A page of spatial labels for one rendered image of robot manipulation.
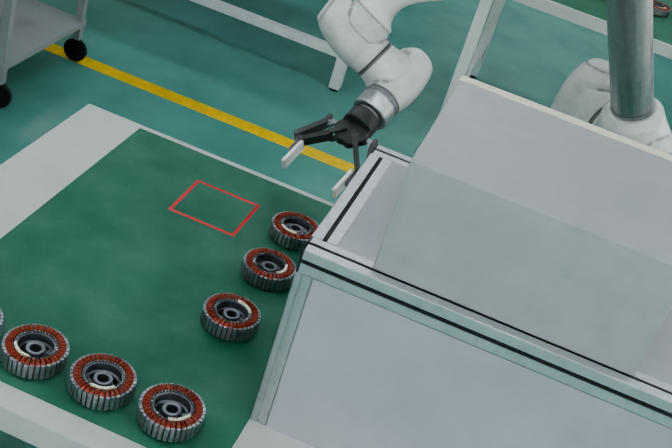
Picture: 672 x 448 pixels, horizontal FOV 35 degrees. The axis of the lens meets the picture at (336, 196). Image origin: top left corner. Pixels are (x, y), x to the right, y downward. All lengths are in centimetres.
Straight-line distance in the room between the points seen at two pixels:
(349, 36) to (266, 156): 189
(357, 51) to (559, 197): 88
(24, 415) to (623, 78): 152
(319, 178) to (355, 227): 243
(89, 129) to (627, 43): 126
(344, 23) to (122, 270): 73
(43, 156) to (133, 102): 195
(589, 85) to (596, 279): 125
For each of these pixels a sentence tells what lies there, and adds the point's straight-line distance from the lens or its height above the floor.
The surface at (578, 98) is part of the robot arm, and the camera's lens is 284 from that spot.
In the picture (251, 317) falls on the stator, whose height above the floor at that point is 79.
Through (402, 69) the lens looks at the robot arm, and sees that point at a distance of 243.
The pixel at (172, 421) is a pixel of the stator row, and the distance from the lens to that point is 182.
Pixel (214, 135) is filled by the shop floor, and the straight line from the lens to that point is 431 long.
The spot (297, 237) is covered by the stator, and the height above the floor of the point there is 79.
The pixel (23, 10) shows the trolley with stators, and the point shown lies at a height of 19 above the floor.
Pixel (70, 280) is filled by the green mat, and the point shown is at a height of 75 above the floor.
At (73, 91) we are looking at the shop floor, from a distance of 441.
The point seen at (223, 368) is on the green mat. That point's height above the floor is 75.
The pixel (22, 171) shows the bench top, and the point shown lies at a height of 75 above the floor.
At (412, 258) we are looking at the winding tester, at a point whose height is 116.
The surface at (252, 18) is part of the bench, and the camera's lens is 498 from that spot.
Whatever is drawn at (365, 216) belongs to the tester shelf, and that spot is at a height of 111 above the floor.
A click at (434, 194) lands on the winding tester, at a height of 128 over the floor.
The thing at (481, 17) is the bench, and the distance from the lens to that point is 468.
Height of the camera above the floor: 203
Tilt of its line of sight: 29 degrees down
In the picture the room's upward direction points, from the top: 18 degrees clockwise
